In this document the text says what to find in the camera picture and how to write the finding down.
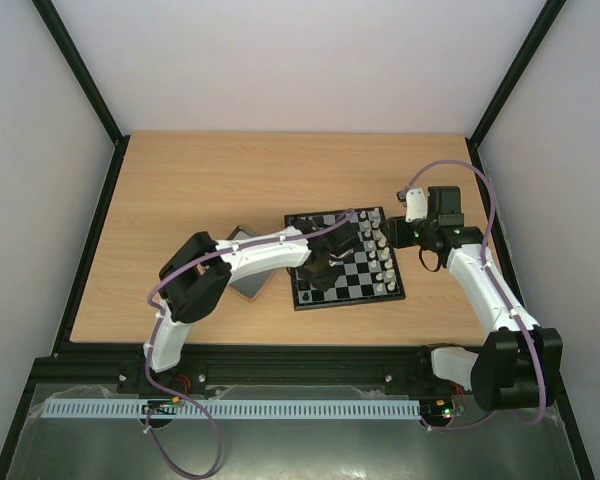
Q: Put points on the black frame post left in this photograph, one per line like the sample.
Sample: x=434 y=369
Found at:
x=56 y=27

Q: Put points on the black frame post right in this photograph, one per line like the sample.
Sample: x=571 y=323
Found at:
x=533 y=40

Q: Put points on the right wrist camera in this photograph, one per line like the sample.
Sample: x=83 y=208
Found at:
x=415 y=202

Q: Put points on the light blue slotted cable duct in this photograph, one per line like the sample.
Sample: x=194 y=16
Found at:
x=233 y=409

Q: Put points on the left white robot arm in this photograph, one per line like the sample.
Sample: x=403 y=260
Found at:
x=194 y=280

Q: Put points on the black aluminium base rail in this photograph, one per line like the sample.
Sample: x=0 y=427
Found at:
x=393 y=370

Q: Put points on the metal tray with wooden rim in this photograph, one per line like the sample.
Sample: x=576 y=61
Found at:
x=249 y=287

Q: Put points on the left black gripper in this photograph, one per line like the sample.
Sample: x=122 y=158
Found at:
x=322 y=283

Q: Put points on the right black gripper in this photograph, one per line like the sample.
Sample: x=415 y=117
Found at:
x=395 y=228

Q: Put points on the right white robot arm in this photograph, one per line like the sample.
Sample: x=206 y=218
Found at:
x=518 y=365

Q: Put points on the black frame post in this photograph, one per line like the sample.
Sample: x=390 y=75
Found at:
x=56 y=27
x=533 y=40

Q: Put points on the black and silver chessboard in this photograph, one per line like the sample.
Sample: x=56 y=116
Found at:
x=357 y=284

